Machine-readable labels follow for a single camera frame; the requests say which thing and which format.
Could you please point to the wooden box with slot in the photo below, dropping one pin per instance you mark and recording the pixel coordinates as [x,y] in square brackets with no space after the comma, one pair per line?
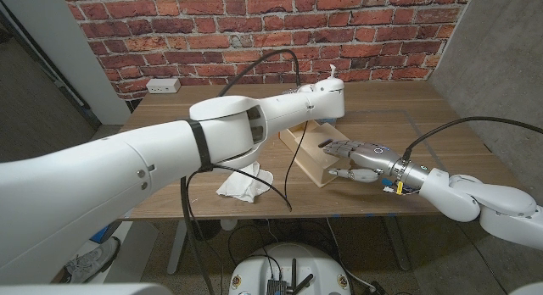
[322,170]

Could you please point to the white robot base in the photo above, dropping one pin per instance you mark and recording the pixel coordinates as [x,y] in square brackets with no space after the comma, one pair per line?
[292,261]

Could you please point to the grey table leg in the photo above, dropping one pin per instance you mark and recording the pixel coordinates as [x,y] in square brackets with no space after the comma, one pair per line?
[396,244]

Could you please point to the white crumpled cloth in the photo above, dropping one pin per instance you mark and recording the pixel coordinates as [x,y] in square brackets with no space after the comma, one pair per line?
[246,187]

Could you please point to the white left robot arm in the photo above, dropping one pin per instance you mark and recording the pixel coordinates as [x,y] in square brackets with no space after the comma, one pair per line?
[106,180]

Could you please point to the white table leg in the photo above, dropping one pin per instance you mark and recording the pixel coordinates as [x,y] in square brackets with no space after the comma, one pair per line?
[176,257]

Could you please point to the grey radio module with antennas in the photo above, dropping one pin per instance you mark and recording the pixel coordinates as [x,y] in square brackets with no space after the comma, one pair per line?
[275,287]

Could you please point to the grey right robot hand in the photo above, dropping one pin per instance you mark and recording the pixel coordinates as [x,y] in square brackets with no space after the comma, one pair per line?
[371,155]

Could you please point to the grey white sneaker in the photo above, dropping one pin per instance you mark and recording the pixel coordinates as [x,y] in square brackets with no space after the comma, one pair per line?
[91,261]

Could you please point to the blue floor object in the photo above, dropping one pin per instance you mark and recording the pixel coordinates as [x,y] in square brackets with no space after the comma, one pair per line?
[99,235]

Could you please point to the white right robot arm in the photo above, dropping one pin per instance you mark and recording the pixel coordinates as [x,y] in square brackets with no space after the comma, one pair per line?
[479,193]

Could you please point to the white power strip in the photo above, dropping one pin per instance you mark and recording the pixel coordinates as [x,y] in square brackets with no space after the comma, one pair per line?
[163,85]

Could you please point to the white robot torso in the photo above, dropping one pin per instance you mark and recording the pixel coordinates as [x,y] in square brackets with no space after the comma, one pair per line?
[85,290]

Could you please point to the brick wall print backdrop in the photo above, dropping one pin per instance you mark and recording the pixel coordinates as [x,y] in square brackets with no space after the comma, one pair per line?
[271,23]

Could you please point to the clear hand sanitizer pump bottle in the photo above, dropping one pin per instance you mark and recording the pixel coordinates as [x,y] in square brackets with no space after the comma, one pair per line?
[333,70]

